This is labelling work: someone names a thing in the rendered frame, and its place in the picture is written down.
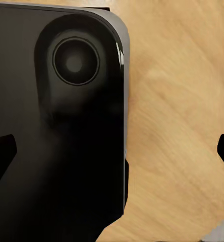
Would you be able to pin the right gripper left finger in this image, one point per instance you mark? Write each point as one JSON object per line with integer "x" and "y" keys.
{"x": 8, "y": 150}

